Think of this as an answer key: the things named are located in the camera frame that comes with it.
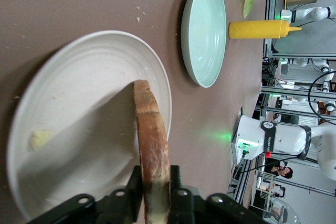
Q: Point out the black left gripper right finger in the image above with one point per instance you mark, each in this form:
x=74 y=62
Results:
x=189 y=205

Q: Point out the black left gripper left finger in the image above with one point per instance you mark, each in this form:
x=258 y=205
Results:
x=115 y=203

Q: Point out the toasted brown bread slice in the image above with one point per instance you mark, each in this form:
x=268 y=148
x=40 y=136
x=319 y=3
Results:
x=151 y=134

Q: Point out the yellow mustard squeeze bottle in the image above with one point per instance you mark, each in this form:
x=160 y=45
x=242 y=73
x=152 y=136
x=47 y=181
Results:
x=257 y=29

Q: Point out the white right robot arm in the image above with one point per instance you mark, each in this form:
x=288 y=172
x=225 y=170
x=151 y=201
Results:
x=286 y=137

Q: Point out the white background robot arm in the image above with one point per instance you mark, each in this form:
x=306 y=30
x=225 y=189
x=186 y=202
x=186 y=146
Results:
x=315 y=13

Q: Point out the beige plate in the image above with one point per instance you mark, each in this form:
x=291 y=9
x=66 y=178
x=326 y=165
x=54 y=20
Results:
x=78 y=77

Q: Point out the mint green plate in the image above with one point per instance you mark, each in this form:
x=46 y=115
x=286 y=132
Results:
x=204 y=32

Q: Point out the person in dark clothing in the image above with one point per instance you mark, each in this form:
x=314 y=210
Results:
x=283 y=172

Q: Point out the aluminium frame post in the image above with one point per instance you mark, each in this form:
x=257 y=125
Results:
x=270 y=3

